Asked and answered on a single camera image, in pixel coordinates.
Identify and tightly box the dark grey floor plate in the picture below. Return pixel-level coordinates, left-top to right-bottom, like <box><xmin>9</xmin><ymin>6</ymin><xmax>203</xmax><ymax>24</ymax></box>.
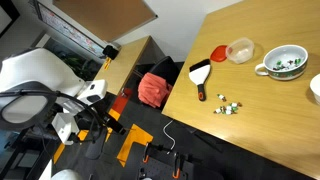
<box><xmin>84</xmin><ymin>128</ymin><xmax>109</xmax><ymax>161</ymax></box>

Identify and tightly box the black perforated board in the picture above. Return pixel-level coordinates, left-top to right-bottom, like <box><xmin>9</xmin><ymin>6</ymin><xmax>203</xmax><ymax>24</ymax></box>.
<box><xmin>137</xmin><ymin>143</ymin><xmax>204</xmax><ymax>180</ymax></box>

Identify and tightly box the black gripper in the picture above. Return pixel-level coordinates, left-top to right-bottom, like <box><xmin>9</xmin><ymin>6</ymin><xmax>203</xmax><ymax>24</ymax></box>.
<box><xmin>79</xmin><ymin>104</ymin><xmax>127</xmax><ymax>136</ymax></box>

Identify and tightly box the small wooden side desk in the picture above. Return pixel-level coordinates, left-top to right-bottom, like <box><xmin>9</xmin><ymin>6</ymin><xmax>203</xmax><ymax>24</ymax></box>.
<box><xmin>93</xmin><ymin>35</ymin><xmax>153</xmax><ymax>97</ymax></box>

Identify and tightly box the red round plastic lid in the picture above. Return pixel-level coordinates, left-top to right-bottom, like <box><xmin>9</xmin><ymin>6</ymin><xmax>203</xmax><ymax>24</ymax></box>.
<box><xmin>210</xmin><ymin>44</ymin><xmax>229</xmax><ymax>63</ymax></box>

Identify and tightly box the salmon pink cloth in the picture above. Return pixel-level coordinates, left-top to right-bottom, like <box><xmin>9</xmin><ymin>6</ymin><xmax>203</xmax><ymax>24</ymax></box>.
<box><xmin>137</xmin><ymin>72</ymin><xmax>174</xmax><ymax>109</ymax></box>

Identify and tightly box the white green soup mug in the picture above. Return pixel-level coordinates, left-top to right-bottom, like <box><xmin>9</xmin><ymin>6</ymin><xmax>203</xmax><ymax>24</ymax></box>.
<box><xmin>254</xmin><ymin>44</ymin><xmax>309</xmax><ymax>82</ymax></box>

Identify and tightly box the clear plastic bowl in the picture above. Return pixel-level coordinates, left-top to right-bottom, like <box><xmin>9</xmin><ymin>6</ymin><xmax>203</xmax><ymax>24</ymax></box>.
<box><xmin>225</xmin><ymin>37</ymin><xmax>255</xmax><ymax>65</ymax></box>

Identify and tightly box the black clamp orange handle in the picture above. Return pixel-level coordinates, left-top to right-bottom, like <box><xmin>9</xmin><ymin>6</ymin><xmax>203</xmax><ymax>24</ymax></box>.
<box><xmin>171</xmin><ymin>151</ymin><xmax>184</xmax><ymax>180</ymax></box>
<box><xmin>142</xmin><ymin>142</ymin><xmax>153</xmax><ymax>164</ymax></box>

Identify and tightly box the black camera on desk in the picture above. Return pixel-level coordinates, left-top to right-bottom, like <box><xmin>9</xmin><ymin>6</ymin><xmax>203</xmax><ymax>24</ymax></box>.
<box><xmin>102</xmin><ymin>44</ymin><xmax>120</xmax><ymax>61</ymax></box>

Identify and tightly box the brown cork board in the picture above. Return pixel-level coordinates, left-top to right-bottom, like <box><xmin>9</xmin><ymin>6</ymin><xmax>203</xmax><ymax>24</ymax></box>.
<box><xmin>52</xmin><ymin>0</ymin><xmax>158</xmax><ymax>43</ymax></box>

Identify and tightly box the printed wall poster board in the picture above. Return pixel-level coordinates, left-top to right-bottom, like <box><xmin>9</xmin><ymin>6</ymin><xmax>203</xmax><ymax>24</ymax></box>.
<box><xmin>33</xmin><ymin>0</ymin><xmax>108</xmax><ymax>60</ymax></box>

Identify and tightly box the white cable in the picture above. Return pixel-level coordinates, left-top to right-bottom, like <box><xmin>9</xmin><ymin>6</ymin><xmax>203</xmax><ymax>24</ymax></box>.
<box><xmin>162</xmin><ymin>119</ymin><xmax>177</xmax><ymax>152</ymax></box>

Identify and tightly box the black table leg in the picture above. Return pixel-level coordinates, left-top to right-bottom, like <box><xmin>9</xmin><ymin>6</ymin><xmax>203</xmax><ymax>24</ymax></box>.
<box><xmin>173</xmin><ymin>119</ymin><xmax>225</xmax><ymax>154</ymax></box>

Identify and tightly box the black chair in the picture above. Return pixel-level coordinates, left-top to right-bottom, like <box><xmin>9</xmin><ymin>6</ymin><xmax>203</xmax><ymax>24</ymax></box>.
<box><xmin>133</xmin><ymin>55</ymin><xmax>183</xmax><ymax>111</ymax></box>

